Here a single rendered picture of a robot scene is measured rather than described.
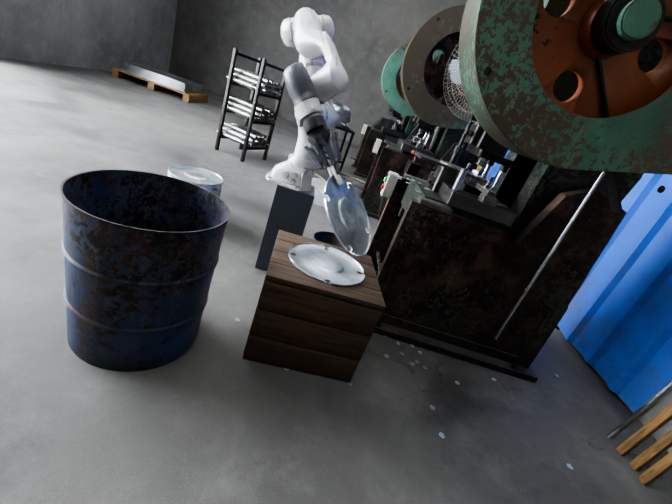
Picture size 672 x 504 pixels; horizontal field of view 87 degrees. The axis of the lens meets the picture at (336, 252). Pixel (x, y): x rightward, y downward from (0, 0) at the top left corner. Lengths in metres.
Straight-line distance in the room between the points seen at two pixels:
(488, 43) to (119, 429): 1.45
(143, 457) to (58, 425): 0.22
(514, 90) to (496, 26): 0.19
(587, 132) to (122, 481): 1.58
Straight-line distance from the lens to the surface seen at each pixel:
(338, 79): 1.29
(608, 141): 1.45
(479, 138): 1.71
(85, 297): 1.13
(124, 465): 1.07
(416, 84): 3.02
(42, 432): 1.15
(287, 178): 1.67
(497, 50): 1.27
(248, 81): 3.76
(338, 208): 1.17
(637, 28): 1.37
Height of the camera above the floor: 0.90
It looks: 23 degrees down
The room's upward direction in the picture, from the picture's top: 20 degrees clockwise
